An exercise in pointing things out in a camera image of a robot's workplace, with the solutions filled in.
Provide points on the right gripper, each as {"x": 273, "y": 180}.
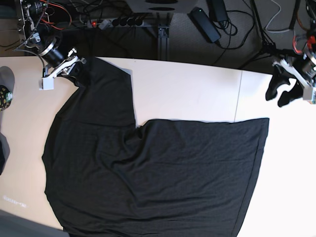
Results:
{"x": 72, "y": 66}

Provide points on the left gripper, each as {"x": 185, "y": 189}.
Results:
{"x": 279, "y": 78}

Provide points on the black T-shirt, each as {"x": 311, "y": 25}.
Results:
{"x": 107, "y": 177}

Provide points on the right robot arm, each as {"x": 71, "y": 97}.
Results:
{"x": 40, "y": 26}

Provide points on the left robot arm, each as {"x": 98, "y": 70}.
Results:
{"x": 303, "y": 66}

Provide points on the black tripod stand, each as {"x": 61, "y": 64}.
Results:
{"x": 268, "y": 46}

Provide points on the black power strip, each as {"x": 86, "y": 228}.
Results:
{"x": 115, "y": 23}

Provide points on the black patterned round object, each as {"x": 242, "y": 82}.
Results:
{"x": 6, "y": 97}

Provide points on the black power adapter brick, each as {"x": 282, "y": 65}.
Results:
{"x": 204, "y": 25}

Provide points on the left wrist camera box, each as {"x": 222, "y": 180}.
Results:
{"x": 309, "y": 94}

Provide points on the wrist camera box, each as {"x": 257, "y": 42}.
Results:
{"x": 46, "y": 83}
{"x": 309, "y": 94}

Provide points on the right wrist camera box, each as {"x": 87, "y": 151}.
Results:
{"x": 46, "y": 83}

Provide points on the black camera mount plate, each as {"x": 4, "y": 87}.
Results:
{"x": 172, "y": 6}

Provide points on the aluminium frame post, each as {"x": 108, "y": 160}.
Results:
{"x": 163, "y": 21}

